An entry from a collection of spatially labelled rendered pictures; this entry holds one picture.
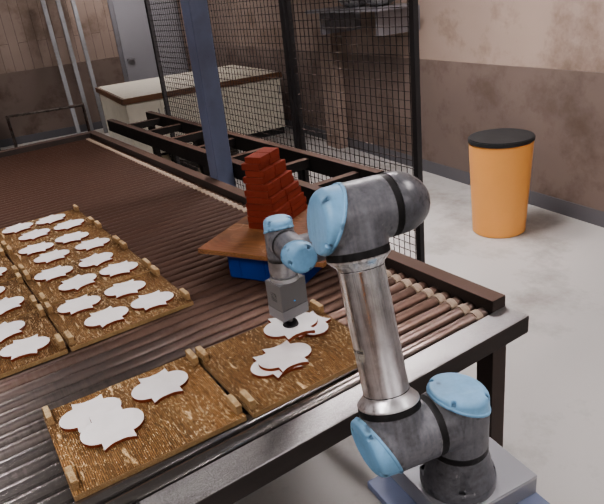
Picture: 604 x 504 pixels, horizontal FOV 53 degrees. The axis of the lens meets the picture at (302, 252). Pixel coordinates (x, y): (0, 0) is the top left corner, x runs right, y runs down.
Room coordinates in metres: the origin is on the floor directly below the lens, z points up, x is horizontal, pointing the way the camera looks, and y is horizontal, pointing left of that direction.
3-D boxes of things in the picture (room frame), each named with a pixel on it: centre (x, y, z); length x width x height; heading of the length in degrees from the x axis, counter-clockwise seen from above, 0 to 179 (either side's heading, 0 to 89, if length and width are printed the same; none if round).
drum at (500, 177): (4.28, -1.52, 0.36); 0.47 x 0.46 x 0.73; 113
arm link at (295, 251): (1.33, 0.00, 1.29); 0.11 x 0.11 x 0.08; 20
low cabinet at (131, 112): (8.77, 1.34, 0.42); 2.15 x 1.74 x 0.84; 115
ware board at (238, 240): (2.12, 0.03, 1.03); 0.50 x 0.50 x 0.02; 61
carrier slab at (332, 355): (1.45, 0.07, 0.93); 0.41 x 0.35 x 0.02; 121
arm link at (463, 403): (0.93, -0.26, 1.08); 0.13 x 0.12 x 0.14; 110
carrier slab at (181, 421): (1.24, 0.44, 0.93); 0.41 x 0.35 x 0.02; 119
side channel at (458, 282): (3.29, 0.50, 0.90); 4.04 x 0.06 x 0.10; 32
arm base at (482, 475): (0.94, -0.26, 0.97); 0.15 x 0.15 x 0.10
